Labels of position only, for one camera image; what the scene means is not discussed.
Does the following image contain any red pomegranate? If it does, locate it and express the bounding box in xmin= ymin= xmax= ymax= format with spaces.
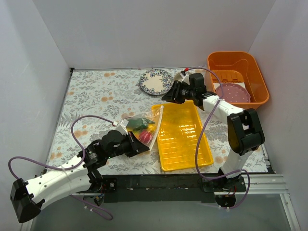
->
xmin=139 ymin=130 xmax=153 ymax=144

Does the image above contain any clear zip top bag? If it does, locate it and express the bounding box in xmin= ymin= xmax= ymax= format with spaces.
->
xmin=116 ymin=105 xmax=164 ymax=150

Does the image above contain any green cucumber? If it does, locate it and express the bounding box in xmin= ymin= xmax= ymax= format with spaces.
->
xmin=127 ymin=117 xmax=155 ymax=130

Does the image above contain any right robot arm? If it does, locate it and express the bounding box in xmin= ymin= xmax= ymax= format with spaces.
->
xmin=162 ymin=73 xmax=265 ymax=191

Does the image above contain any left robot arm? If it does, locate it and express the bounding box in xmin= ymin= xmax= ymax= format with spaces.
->
xmin=10 ymin=130 xmax=153 ymax=223

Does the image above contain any beige ceramic bowl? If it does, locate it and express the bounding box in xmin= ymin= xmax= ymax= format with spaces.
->
xmin=174 ymin=72 xmax=185 ymax=82

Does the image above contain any blue floral plate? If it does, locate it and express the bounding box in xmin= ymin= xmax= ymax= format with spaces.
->
xmin=139 ymin=69 xmax=174 ymax=96

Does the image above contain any orange plastic basin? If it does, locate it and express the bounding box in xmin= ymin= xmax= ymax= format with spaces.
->
xmin=205 ymin=51 xmax=270 ymax=109

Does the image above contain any pink dotted plate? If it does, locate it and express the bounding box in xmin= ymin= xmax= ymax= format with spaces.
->
xmin=214 ymin=83 xmax=251 ymax=103

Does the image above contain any yellow plastic tray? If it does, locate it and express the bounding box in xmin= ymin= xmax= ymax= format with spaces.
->
xmin=150 ymin=101 xmax=202 ymax=173

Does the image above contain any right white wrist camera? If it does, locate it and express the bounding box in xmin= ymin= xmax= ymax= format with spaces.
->
xmin=180 ymin=72 xmax=191 ymax=85

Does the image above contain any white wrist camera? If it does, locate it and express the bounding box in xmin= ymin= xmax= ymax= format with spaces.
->
xmin=115 ymin=119 xmax=128 ymax=135
xmin=180 ymin=72 xmax=191 ymax=85

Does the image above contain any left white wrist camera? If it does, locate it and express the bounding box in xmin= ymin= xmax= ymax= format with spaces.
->
xmin=115 ymin=119 xmax=128 ymax=135

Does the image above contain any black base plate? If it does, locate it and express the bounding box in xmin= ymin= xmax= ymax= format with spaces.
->
xmin=74 ymin=173 xmax=247 ymax=204

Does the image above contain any aluminium rail frame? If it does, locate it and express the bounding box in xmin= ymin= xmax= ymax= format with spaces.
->
xmin=22 ymin=174 xmax=300 ymax=231

